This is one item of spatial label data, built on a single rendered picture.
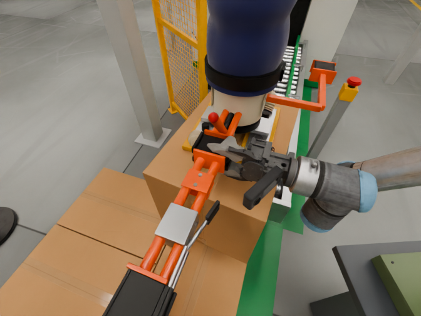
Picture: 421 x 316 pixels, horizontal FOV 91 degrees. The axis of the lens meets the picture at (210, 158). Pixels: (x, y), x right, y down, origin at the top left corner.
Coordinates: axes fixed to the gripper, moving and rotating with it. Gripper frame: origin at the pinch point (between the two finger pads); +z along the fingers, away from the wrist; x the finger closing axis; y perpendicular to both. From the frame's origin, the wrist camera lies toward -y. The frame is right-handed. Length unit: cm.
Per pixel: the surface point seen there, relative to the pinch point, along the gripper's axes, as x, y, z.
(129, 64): -36, 96, 100
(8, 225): -118, -24, 158
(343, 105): -30, 85, -49
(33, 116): -121, 86, 257
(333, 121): -42, 85, -49
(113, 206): -66, 1, 57
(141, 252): -66, -15, 30
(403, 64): -91, 312, -163
